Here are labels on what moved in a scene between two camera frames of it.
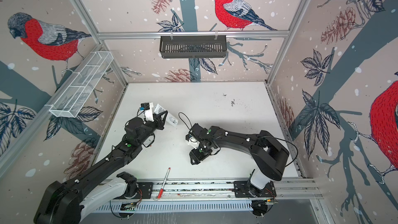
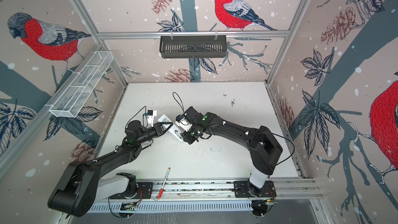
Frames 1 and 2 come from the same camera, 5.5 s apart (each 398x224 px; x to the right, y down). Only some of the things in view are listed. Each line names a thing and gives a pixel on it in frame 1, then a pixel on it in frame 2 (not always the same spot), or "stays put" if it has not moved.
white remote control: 170,119 -> 173,130
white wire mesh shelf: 71,100 stays put
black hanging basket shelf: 180,46 stays put
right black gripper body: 200,152 -> 192,133
